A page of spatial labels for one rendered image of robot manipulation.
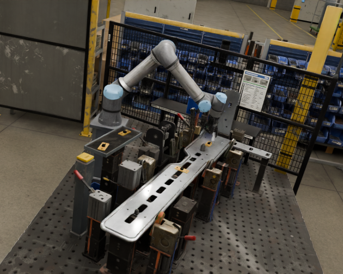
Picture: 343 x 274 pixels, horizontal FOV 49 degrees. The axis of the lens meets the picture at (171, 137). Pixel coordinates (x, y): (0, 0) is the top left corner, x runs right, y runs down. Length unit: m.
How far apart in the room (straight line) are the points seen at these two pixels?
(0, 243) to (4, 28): 2.58
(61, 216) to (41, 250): 0.29
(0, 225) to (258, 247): 2.01
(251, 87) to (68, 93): 2.45
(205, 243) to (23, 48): 3.34
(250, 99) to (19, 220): 2.09
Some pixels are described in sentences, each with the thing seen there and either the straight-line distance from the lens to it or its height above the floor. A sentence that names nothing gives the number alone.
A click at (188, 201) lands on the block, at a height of 1.03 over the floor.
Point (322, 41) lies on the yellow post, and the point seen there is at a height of 1.77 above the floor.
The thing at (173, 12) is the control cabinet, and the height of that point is 1.13.
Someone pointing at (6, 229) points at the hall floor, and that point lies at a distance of 3.29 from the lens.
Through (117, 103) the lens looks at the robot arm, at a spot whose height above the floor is 1.25.
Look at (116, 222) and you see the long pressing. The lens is 1.73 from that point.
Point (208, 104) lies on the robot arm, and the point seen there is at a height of 1.35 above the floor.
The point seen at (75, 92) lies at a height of 0.52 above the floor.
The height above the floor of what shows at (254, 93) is 1.28.
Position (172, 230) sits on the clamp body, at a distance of 1.64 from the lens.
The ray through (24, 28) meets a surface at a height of 1.15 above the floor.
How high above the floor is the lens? 2.06
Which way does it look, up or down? 24 degrees down
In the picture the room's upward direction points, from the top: 11 degrees clockwise
